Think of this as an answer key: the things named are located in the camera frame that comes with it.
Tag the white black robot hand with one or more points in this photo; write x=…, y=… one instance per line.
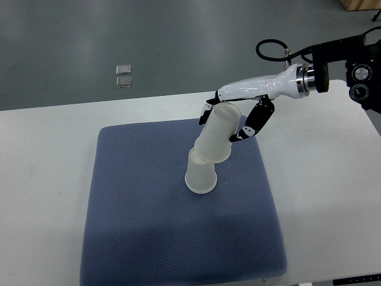
x=295, y=82

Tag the white paper cup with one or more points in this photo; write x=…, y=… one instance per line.
x=200, y=176
x=213, y=144

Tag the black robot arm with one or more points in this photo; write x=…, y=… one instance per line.
x=362, y=63

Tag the lower silver floor plate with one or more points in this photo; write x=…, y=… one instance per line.
x=123, y=82

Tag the silver floor plate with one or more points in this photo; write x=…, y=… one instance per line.
x=123, y=82
x=123, y=69

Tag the upper silver floor plate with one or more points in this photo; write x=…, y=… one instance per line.
x=123, y=69

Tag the blue mesh cushion mat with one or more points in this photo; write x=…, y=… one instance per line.
x=145, y=227

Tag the wooden box corner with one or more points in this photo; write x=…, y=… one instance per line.
x=360, y=5

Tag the black tripod foot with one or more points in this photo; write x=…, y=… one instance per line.
x=375, y=17

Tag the black table edge panel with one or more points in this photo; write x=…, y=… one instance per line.
x=357, y=279

